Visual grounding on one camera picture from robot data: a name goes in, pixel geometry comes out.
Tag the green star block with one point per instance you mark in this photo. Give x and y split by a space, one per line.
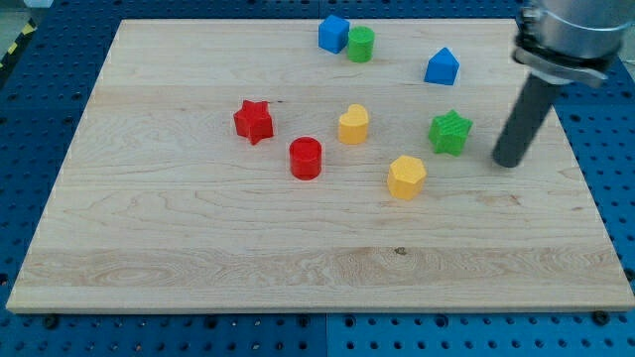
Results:
449 132

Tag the red cylinder block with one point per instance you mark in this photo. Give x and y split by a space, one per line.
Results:
305 158

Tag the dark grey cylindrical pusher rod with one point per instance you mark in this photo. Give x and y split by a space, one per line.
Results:
533 103

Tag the yellow hexagon block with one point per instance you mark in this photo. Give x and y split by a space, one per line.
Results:
406 177

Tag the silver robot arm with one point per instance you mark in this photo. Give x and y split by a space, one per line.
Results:
565 41

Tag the light wooden board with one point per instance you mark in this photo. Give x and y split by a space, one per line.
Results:
160 207

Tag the green cylinder block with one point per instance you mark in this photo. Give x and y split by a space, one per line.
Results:
360 44

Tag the blue triangle block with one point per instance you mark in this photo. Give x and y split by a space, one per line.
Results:
442 68

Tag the yellow heart block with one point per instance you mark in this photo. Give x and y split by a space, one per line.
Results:
353 125

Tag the red star block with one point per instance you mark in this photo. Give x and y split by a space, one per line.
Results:
253 121

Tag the blue cube block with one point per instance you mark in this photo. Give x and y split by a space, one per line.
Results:
333 34

